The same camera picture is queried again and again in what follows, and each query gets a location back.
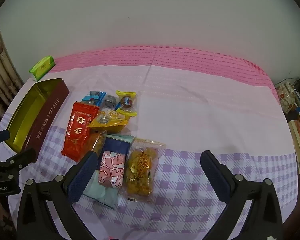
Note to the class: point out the yellow-ended clear candy packet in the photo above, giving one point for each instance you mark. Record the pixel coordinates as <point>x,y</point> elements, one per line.
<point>126,101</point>

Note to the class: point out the blue-ended clear cookie packet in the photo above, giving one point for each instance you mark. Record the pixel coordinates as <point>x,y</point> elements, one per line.
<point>109,101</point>

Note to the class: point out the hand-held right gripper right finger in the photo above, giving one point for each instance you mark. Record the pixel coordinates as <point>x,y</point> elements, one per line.
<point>215,173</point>

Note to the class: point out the yellow snack packet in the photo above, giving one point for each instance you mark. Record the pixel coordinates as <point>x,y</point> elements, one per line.
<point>110,125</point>

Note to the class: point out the maroon tin box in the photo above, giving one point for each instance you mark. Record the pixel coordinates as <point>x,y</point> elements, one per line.
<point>47,115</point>

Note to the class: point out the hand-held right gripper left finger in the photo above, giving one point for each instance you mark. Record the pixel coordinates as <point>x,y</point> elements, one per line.
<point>83,173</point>

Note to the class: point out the beige patterned curtain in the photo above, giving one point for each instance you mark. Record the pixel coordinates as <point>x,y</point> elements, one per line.
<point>0,67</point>

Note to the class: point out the orange snack packet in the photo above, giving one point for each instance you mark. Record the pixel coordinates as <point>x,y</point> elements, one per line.
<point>97,141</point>

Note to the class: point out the blue candy packet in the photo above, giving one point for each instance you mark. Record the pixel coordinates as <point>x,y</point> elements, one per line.
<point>92,97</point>

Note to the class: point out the pink patterned snack packet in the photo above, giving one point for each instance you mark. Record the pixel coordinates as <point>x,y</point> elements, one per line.
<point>112,167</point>

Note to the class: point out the pink and purple checked bedsheet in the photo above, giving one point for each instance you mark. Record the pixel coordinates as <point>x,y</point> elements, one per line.
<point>190,105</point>

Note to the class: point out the green tissue pack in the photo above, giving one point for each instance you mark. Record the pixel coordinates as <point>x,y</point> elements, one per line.
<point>42,67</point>

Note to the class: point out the navy and teal packet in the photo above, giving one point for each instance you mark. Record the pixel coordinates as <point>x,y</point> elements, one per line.
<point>116,143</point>

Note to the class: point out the clear fried twist packet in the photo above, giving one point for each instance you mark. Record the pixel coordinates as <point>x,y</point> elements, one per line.
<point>140,172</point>

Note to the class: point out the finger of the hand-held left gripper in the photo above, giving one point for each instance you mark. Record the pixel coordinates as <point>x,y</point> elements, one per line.
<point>0,138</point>
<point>22,157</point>

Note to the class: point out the red snack packet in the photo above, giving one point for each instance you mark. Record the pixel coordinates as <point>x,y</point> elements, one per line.
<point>77,130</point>

